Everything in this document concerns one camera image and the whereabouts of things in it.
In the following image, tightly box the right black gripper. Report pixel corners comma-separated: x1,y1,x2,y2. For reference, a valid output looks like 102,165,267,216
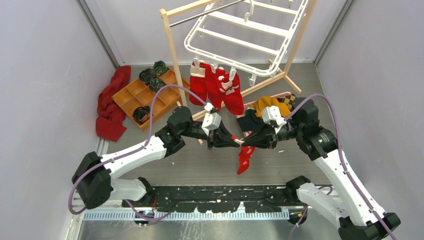
241,117,303,149

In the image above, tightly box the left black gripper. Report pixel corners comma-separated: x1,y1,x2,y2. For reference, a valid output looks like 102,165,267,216
179,120,240,151

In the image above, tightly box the red santa sock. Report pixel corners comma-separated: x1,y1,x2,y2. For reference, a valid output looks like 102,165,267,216
217,73,244,115
189,61,208,102
237,146,256,175
205,63,226,111

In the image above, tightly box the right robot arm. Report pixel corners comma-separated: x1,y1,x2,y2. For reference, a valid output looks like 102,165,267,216
242,96,401,240

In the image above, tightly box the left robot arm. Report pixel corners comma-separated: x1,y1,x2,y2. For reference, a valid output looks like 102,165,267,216
68,106,240,210

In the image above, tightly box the white plastic clip hanger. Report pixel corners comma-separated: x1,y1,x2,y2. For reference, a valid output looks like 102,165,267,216
184,0,310,78

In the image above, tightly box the mustard yellow sock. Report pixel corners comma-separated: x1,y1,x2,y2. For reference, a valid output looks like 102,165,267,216
249,96,291,118

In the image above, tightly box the argyle brown sock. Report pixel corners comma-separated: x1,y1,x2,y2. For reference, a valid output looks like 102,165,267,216
277,93,297,110

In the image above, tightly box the rolled black orange sock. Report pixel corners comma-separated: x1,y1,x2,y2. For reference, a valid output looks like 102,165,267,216
132,105,151,125

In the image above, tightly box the rolled dark green sock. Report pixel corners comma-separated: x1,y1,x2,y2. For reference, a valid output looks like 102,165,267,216
149,77,166,93

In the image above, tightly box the rolled teal sock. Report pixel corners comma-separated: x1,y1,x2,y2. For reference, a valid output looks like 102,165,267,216
153,60,169,77

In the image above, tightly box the wooden compartment tray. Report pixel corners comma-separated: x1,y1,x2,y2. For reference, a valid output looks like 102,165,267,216
112,78,181,131

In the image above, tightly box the red cloth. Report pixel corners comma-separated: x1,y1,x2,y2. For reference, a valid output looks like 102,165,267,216
95,65,131,142

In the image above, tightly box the wooden drying rack frame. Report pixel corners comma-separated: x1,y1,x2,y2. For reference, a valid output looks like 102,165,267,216
160,0,316,115

